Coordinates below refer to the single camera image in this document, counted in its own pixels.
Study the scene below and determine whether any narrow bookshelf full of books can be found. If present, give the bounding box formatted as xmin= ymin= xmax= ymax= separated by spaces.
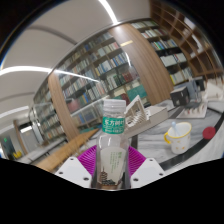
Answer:
xmin=129 ymin=19 xmax=194 ymax=86

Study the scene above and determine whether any wooden cubby shelf unit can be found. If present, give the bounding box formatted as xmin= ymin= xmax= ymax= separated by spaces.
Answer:
xmin=149 ymin=0 xmax=224 ymax=81

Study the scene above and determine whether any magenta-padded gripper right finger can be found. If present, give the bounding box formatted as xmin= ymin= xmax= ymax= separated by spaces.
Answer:
xmin=124 ymin=145 xmax=166 ymax=189

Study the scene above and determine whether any distant bookshelf behind glass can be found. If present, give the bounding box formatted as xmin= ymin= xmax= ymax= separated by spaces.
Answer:
xmin=31 ymin=79 xmax=68 ymax=144

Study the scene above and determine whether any curved wooden slatted bench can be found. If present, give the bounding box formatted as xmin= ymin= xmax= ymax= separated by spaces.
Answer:
xmin=34 ymin=128 xmax=101 ymax=173

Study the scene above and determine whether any flat round red coaster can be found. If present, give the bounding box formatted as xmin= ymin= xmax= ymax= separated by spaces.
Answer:
xmin=202 ymin=126 xmax=218 ymax=140

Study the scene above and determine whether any dark grey building model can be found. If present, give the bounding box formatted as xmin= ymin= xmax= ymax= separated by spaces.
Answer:
xmin=169 ymin=78 xmax=206 ymax=108

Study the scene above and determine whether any white mug with yellow handle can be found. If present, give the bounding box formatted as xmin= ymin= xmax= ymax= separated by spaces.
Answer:
xmin=163 ymin=121 xmax=193 ymax=155

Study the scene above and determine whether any beige building model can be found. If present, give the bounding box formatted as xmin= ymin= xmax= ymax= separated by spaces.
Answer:
xmin=123 ymin=94 xmax=169 ymax=134

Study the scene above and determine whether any straight ceiling light strip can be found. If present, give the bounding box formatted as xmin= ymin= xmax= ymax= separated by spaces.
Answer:
xmin=98 ymin=0 xmax=119 ymax=25

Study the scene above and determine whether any wide bookshelf full of books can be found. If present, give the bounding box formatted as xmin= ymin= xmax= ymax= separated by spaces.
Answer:
xmin=56 ymin=31 xmax=149 ymax=134

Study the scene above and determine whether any pale spoon in mug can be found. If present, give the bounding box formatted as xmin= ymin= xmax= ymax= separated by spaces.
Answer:
xmin=170 ymin=121 xmax=181 ymax=138

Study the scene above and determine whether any clear bottle with green label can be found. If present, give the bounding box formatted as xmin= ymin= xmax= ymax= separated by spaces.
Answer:
xmin=93 ymin=98 xmax=131 ymax=190

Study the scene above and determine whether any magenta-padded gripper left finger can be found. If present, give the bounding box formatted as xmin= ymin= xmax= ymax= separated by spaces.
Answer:
xmin=54 ymin=144 xmax=101 ymax=189

